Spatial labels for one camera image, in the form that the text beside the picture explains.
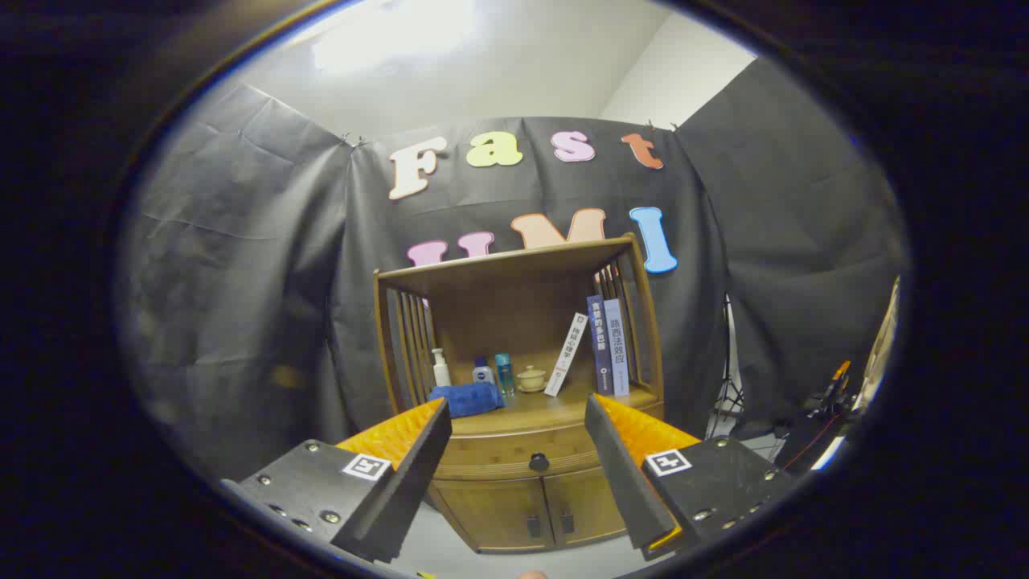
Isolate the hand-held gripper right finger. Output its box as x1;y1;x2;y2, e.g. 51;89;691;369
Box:
584;393;794;561

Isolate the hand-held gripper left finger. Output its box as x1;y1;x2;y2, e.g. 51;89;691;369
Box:
221;397;453;564

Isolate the wooden cabinet door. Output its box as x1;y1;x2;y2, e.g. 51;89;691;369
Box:
430;476;554;552
543;466;628;544

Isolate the wooden countertop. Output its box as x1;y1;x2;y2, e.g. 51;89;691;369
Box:
430;384;662;437

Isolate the wooden cabinet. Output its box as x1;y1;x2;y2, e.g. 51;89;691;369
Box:
374;233;666;554

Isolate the blue rolled towel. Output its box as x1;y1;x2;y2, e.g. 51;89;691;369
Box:
428;382;505;419

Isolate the light purple book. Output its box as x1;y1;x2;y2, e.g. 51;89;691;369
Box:
604;299;630;396

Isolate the dark blue book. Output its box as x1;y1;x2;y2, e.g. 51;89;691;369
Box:
586;295;614;396

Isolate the white book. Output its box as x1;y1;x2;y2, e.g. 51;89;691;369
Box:
544;313;589;397

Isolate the black light stand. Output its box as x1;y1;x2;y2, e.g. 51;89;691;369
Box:
707;294;748;439

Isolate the black equipment with orange tip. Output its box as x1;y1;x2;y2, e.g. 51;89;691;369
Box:
776;360;853;471

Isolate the black backdrop cloth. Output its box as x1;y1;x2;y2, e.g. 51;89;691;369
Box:
121;56;909;483

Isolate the beige cloth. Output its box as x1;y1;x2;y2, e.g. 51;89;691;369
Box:
856;276;901;411

